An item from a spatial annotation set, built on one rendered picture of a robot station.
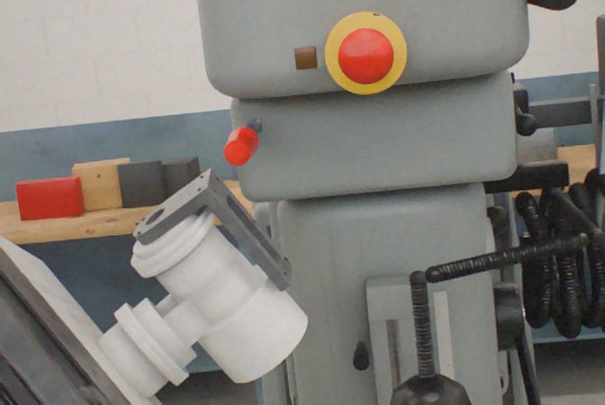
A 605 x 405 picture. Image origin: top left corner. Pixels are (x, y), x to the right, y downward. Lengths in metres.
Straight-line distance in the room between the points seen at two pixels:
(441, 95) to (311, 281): 0.21
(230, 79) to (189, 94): 4.49
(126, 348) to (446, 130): 0.36
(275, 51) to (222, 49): 0.04
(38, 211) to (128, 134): 0.68
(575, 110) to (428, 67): 0.55
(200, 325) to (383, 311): 0.29
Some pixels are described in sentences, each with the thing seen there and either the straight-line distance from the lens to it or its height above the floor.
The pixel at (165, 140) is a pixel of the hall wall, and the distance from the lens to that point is 5.41.
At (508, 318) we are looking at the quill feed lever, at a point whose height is 1.46.
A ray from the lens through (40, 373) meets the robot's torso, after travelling 0.56.
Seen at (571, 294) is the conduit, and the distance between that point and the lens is 1.35.
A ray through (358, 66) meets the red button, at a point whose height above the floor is 1.75.
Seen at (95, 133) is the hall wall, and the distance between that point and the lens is 5.47.
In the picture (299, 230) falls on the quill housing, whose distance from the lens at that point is 1.04.
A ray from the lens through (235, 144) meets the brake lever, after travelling 0.84.
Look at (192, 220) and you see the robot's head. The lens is 0.73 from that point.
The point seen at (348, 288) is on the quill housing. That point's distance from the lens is 1.04.
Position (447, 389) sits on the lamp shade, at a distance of 0.92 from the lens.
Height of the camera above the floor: 1.83
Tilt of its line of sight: 11 degrees down
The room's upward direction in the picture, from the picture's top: 6 degrees counter-clockwise
